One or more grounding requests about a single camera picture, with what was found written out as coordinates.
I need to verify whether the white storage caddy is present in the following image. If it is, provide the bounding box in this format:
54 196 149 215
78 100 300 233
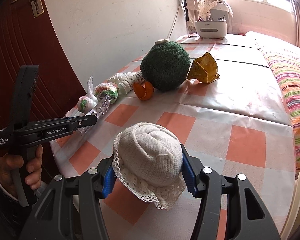
194 9 228 38

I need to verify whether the metal door handle plate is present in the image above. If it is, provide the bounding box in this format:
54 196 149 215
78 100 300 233
11 0 44 18

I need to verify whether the white tissue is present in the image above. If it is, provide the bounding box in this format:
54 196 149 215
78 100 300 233
107 72 136 85

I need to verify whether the white wall cable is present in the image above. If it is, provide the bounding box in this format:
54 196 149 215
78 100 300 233
166 0 182 39

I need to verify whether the yellow wrapper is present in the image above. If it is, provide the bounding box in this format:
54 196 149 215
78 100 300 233
187 53 219 83

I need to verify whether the white plastic chair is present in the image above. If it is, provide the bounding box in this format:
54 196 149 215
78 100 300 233
280 172 300 239

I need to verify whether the orange peel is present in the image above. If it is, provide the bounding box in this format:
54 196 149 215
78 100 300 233
133 81 154 101

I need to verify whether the white knitted lace hat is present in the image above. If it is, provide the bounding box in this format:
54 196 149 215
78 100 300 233
112 122 186 210

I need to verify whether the orange checkered tablecloth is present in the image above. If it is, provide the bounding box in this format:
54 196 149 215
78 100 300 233
51 35 295 230

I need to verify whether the floral plastic bag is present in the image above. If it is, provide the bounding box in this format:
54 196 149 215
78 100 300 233
77 76 119 114

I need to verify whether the hanging beige bag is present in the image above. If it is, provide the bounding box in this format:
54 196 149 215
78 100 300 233
183 0 199 33

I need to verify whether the white plastic bottle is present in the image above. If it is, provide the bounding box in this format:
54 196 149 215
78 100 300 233
118 71 145 95

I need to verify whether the clear plastic blister pack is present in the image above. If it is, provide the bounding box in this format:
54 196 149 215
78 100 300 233
77 95 111 134

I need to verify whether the dark red wooden door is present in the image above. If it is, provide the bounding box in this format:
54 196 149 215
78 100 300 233
0 0 87 181

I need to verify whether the person left hand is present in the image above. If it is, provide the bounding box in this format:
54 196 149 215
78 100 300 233
0 145 43 198

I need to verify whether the polka dot cloth pile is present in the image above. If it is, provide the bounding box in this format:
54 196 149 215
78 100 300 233
198 0 233 21

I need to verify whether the striped colourful bedspread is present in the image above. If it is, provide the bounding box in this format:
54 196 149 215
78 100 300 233
244 31 300 178

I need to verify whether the dark green plush toy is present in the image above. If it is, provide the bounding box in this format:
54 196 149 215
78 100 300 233
140 38 191 92

